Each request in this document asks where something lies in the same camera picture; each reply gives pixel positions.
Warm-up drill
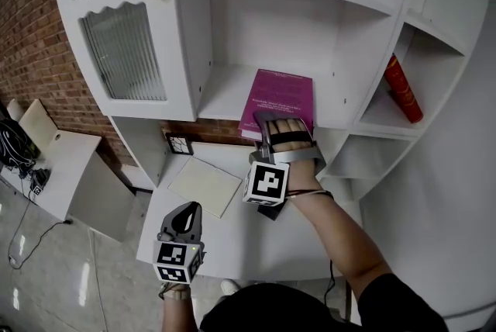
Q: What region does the white shoe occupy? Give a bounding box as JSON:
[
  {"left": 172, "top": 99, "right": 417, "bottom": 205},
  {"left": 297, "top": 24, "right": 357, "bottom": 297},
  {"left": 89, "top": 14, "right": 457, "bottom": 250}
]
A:
[{"left": 220, "top": 278, "right": 242, "bottom": 297}]

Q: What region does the black floor cable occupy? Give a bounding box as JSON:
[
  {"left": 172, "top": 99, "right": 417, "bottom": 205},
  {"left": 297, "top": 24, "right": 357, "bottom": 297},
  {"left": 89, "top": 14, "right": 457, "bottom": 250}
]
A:
[{"left": 7, "top": 219, "right": 74, "bottom": 270}]

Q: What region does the black bag with white lines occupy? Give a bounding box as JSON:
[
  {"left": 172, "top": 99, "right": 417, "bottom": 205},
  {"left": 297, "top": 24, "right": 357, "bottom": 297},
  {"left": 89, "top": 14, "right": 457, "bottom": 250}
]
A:
[{"left": 0, "top": 118, "right": 36, "bottom": 169}]

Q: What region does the red book with gold print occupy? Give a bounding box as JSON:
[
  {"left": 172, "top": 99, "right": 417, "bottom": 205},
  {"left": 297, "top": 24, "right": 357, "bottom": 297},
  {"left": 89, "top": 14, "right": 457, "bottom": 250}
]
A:
[{"left": 383, "top": 53, "right": 425, "bottom": 125}]

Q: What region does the person's right hand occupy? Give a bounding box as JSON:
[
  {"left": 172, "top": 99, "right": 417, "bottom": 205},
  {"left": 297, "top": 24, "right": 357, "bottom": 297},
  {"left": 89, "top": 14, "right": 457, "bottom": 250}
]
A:
[{"left": 268, "top": 118, "right": 313, "bottom": 151}]

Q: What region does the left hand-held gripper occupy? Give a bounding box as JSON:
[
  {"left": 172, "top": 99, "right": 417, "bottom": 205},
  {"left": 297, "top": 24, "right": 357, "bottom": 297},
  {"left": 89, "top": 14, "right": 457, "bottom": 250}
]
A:
[{"left": 152, "top": 201, "right": 207, "bottom": 285}]

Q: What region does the person's black shirt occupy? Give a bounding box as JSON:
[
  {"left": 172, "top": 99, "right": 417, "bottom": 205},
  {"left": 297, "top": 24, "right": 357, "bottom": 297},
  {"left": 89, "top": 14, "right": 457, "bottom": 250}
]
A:
[{"left": 198, "top": 271, "right": 451, "bottom": 332}]

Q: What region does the cream square board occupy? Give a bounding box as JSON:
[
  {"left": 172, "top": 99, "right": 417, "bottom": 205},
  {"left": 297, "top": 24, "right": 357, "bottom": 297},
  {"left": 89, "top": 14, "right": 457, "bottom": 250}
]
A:
[{"left": 167, "top": 155, "right": 243, "bottom": 221}]

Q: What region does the small black device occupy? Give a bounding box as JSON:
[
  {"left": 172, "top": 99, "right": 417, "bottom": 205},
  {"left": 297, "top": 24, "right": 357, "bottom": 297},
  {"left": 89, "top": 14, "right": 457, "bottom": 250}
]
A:
[{"left": 28, "top": 168, "right": 51, "bottom": 203}]

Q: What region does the magenta book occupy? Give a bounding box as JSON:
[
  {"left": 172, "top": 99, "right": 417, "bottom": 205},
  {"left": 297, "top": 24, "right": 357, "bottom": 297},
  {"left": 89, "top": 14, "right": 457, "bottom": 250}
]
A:
[{"left": 237, "top": 68, "right": 315, "bottom": 142}]

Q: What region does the ribbed glass cabinet door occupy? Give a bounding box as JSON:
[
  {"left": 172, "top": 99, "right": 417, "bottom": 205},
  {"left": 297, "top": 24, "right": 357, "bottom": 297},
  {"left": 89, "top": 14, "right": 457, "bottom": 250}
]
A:
[{"left": 48, "top": 0, "right": 197, "bottom": 123}]

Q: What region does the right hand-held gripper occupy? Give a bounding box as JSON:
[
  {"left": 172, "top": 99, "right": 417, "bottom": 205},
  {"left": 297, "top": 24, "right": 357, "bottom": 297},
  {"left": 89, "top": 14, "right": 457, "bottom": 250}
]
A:
[{"left": 242, "top": 110, "right": 328, "bottom": 208}]

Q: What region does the cream leaning panel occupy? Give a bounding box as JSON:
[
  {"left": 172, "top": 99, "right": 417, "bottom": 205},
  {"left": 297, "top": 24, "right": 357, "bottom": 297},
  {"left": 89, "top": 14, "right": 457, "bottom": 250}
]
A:
[{"left": 6, "top": 98, "right": 60, "bottom": 145}]

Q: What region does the person's left forearm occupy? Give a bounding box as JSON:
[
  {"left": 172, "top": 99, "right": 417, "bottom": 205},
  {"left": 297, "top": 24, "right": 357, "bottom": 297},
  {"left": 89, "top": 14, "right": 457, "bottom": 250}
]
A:
[{"left": 160, "top": 282, "right": 195, "bottom": 332}]

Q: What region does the beige wrist band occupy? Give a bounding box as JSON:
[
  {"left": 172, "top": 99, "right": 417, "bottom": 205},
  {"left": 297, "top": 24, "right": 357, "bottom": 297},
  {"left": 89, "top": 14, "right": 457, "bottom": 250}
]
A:
[{"left": 161, "top": 282, "right": 191, "bottom": 301}]

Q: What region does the white shelf unit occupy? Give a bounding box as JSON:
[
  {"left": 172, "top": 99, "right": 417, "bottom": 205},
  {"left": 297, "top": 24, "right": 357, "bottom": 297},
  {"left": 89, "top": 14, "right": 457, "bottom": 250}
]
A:
[{"left": 48, "top": 0, "right": 496, "bottom": 204}]

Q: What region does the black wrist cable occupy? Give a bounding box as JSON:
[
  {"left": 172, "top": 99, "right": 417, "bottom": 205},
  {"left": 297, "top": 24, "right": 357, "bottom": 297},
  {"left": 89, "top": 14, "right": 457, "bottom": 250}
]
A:
[{"left": 285, "top": 188, "right": 335, "bottom": 201}]

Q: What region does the black picture frame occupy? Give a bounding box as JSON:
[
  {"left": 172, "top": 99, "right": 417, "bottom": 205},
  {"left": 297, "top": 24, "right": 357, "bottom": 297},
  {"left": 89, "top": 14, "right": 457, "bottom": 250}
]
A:
[{"left": 165, "top": 131, "right": 195, "bottom": 157}]

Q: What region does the person's right forearm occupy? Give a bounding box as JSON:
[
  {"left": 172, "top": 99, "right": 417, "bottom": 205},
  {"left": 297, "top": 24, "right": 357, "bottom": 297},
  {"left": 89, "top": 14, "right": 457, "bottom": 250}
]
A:
[{"left": 284, "top": 158, "right": 393, "bottom": 299}]

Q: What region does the low white side table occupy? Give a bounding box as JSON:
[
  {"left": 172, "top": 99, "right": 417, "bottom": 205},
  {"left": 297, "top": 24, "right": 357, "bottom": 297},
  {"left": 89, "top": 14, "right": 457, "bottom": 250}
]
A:
[{"left": 0, "top": 128, "right": 137, "bottom": 243}]

